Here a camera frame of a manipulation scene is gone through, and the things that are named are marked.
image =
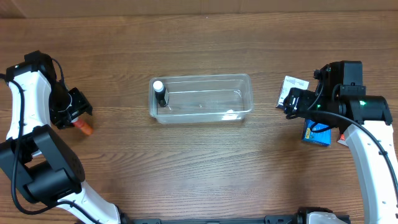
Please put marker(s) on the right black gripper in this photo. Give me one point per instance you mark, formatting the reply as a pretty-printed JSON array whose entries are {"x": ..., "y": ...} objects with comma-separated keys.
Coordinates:
[{"x": 294, "y": 101}]

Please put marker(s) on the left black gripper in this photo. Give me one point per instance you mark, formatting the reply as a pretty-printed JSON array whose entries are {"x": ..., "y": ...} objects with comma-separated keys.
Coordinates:
[{"x": 76, "y": 107}]

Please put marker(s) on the white medicine box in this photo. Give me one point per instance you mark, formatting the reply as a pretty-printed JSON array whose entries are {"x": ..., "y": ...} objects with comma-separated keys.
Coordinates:
[{"x": 288, "y": 83}]

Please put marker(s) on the orange tube white cap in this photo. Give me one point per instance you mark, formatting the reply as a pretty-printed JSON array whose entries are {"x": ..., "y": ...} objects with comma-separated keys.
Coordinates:
[{"x": 83, "y": 126}]

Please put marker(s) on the blue medicine box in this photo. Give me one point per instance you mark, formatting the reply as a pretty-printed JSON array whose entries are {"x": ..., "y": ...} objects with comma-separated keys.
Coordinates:
[{"x": 319, "y": 134}]

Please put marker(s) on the red medicine box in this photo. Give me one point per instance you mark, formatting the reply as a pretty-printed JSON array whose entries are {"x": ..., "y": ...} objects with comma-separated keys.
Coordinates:
[{"x": 341, "y": 140}]

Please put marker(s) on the black bottle white cap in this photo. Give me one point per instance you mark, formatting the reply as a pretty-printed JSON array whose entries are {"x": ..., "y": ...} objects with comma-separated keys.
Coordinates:
[{"x": 161, "y": 93}]

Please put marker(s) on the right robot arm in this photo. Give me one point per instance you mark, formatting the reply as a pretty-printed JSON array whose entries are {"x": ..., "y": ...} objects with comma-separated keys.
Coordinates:
[{"x": 340, "y": 101}]

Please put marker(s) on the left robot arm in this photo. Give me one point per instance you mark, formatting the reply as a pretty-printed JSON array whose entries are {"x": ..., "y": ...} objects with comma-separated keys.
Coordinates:
[{"x": 44, "y": 171}]

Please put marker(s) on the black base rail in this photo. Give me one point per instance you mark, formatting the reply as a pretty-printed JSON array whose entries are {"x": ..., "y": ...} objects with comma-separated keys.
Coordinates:
[{"x": 268, "y": 219}]

